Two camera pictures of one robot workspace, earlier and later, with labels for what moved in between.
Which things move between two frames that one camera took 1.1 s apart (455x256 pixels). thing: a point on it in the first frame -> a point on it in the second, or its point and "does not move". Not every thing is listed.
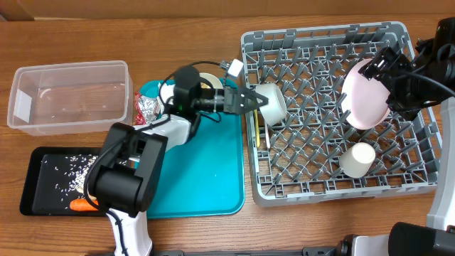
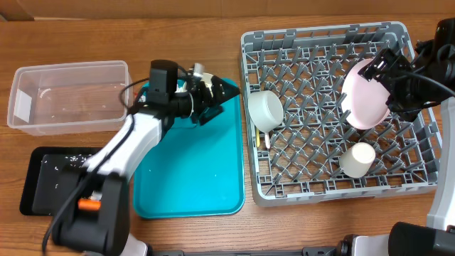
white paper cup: x=355 y=161 does not move
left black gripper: x=238 y=106 -> x=208 y=102
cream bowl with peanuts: x=208 y=81 does not move
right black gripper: x=409 y=106 does not move
